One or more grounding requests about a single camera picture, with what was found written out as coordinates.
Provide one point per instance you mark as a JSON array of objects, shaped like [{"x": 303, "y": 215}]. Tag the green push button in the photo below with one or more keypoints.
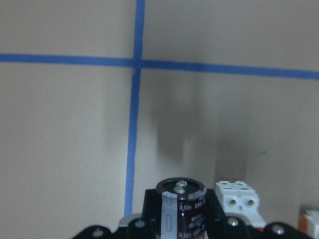
[{"x": 309, "y": 220}]

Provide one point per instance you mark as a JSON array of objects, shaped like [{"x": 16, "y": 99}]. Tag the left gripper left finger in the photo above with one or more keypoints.
[{"x": 151, "y": 212}]

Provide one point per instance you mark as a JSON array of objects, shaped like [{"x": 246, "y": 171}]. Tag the white red circuit breaker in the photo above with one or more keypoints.
[{"x": 240, "y": 200}]

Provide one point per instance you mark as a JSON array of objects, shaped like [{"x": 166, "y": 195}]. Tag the dark cylindrical capacitor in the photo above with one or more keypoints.
[{"x": 181, "y": 211}]

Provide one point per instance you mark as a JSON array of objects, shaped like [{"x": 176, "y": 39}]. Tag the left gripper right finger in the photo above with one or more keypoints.
[{"x": 214, "y": 216}]

